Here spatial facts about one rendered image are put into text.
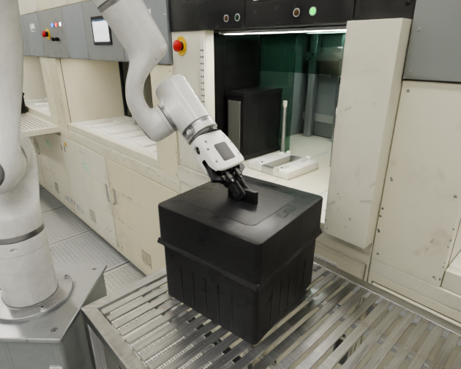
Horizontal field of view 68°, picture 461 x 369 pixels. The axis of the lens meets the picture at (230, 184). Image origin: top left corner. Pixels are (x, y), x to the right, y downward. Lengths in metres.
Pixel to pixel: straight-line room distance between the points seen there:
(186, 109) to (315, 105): 1.29
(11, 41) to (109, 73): 2.00
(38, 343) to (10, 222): 0.27
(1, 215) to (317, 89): 1.64
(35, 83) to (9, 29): 3.37
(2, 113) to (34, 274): 0.38
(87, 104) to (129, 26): 1.96
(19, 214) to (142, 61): 0.43
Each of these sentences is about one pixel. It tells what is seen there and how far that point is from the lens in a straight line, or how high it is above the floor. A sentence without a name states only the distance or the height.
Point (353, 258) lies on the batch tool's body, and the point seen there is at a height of 0.80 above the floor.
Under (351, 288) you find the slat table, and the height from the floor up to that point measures 0.76.
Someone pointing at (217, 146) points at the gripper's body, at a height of 1.13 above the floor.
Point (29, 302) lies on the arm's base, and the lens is 0.99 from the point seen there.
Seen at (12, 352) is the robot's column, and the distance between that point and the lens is 0.99.
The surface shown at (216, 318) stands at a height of 0.78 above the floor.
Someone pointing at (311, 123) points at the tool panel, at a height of 0.95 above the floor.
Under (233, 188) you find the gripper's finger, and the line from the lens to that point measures 0.79.
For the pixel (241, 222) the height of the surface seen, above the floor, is 1.01.
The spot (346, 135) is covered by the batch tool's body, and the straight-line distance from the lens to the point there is 0.88.
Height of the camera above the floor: 1.35
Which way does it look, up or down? 22 degrees down
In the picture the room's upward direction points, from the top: straight up
